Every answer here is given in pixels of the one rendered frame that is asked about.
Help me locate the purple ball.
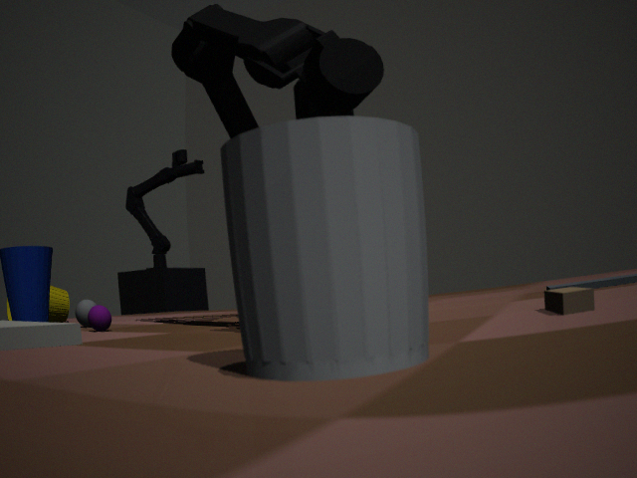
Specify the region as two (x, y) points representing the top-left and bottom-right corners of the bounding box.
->
(88, 306), (111, 332)

